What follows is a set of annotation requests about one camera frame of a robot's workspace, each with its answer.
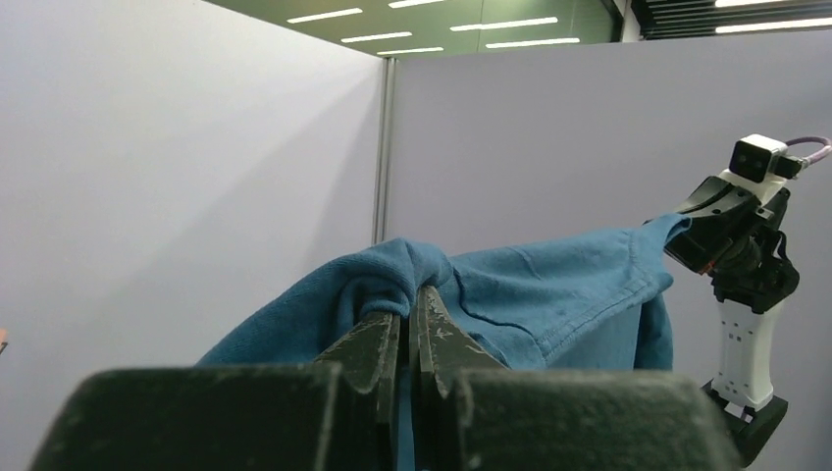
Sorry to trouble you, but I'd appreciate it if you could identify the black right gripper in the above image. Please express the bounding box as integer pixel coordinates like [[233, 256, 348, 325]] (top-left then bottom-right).
[[665, 176, 791, 277]]

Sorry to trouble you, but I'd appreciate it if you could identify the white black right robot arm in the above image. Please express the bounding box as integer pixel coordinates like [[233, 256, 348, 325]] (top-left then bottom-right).
[[665, 170, 801, 467]]

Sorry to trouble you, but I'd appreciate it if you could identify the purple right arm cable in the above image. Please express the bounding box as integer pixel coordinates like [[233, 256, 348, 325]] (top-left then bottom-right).
[[785, 134, 832, 172]]

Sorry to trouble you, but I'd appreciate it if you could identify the blue shirt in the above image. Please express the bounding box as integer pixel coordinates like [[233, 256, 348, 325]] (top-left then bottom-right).
[[194, 213, 693, 471]]

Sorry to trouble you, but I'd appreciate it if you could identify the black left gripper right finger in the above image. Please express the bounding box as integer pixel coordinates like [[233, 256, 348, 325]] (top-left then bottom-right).
[[408, 286, 503, 470]]

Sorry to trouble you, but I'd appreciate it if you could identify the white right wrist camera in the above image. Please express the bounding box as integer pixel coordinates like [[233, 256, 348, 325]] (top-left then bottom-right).
[[717, 133, 805, 206]]

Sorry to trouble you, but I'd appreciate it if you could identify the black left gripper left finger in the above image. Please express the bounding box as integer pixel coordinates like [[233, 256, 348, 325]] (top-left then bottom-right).
[[315, 312, 400, 470]]

